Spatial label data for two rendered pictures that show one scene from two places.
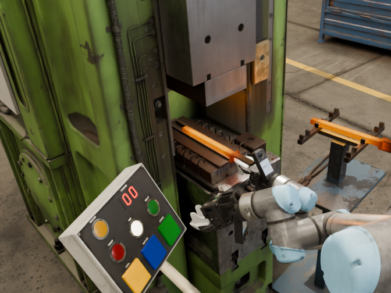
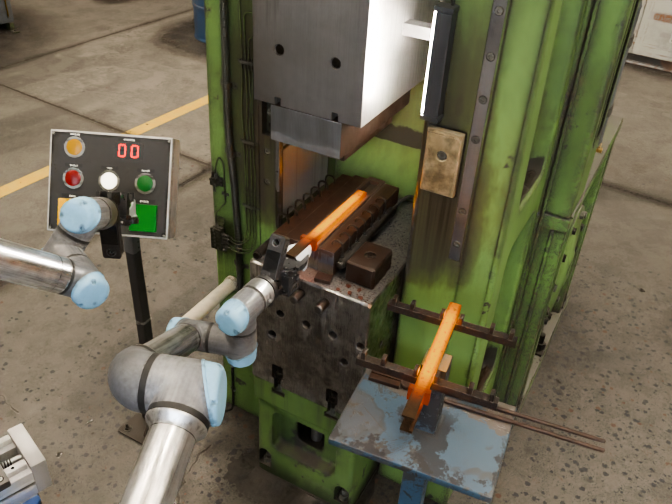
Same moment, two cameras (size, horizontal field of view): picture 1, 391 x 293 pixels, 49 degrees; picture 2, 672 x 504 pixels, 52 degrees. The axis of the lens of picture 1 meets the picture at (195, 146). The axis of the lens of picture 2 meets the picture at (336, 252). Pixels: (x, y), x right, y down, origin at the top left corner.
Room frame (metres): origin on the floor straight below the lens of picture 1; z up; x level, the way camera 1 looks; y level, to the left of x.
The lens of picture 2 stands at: (0.79, -1.57, 2.05)
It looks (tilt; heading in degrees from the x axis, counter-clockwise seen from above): 35 degrees down; 64
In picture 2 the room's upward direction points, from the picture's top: 3 degrees clockwise
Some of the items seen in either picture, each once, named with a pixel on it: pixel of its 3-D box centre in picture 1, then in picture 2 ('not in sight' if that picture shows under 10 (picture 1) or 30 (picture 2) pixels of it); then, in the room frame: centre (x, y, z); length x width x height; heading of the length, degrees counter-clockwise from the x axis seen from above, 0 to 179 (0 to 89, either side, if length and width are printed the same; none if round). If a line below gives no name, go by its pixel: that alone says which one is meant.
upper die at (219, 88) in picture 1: (189, 69); (345, 103); (1.56, 0.00, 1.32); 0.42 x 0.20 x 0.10; 37
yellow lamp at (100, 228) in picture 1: (100, 229); (74, 146); (0.88, 0.28, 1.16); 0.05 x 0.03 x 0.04; 127
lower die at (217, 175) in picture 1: (195, 147); (338, 217); (1.56, 0.00, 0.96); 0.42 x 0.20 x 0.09; 37
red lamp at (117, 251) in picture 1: (117, 252); (73, 178); (0.86, 0.24, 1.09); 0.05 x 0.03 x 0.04; 127
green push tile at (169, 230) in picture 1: (168, 230); (143, 218); (1.01, 0.11, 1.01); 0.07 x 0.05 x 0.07; 152
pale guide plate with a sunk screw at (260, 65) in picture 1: (260, 61); (441, 162); (1.69, -0.30, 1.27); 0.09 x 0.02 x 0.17; 127
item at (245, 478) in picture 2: not in sight; (288, 481); (1.35, -0.16, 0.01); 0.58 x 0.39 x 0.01; 127
